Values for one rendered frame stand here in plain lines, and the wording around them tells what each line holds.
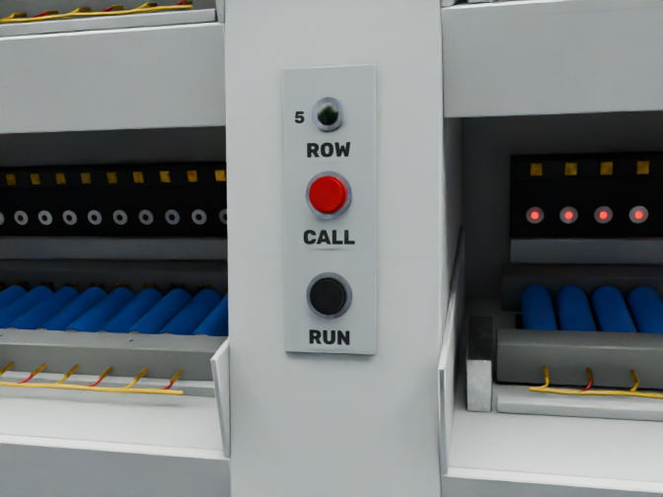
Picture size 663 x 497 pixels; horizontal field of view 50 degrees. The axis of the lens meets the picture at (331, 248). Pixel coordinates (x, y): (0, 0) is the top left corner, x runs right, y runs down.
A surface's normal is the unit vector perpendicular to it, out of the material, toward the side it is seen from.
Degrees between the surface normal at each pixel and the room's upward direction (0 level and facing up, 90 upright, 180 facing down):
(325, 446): 90
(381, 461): 90
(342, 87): 90
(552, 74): 107
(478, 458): 17
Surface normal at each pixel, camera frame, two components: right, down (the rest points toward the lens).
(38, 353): -0.21, 0.33
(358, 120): -0.22, 0.05
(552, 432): -0.07, -0.94
